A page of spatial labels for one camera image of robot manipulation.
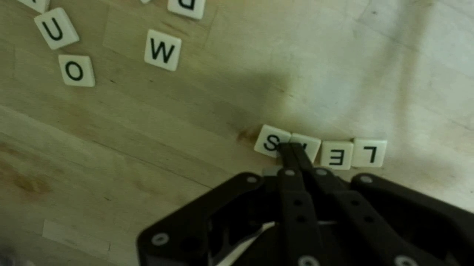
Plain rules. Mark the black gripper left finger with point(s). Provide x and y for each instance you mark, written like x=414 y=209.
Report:
x=222 y=216

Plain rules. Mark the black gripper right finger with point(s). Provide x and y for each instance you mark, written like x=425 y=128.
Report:
x=385 y=222

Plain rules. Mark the cream square letter tile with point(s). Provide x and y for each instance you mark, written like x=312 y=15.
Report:
x=311 y=141

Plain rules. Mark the cream letter tile L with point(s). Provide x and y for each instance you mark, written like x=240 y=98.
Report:
x=370 y=154

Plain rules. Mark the cream letter tile E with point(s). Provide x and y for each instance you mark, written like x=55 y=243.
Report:
x=336 y=156

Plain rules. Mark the cream letter tile S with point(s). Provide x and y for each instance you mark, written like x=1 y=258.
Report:
x=268 y=141

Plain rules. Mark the cream letter tile W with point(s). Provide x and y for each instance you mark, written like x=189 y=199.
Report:
x=163 y=51

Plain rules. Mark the cream letter tile O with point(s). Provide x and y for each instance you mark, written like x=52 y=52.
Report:
x=75 y=70

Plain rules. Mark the cream letter tile P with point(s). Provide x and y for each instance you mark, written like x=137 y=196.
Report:
x=186 y=8

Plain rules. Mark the cream letter tile U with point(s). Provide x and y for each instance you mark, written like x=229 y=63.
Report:
x=55 y=29

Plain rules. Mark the cream letter tile A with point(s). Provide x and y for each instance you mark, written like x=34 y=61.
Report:
x=35 y=5

